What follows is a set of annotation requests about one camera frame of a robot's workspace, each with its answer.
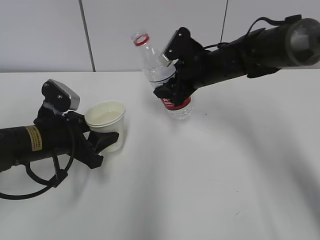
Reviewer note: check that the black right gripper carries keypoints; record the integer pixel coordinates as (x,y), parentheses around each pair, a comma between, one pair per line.
(178,89)

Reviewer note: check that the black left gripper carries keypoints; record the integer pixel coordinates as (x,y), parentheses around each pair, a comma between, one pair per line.
(64,134)

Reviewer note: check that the clear Nongfu Spring water bottle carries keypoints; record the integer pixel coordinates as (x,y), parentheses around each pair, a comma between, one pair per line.
(157,74)

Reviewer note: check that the white paper cup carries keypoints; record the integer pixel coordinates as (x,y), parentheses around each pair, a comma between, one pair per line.
(107,117)

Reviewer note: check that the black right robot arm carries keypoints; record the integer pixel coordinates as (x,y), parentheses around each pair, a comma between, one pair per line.
(293,42)

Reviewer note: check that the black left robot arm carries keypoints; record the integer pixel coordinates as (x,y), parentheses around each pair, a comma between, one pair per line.
(20,145)

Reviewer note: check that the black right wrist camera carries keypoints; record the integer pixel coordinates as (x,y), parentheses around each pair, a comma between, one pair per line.
(181,46)

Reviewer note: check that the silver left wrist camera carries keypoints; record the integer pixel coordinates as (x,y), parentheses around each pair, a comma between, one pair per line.
(59,96)

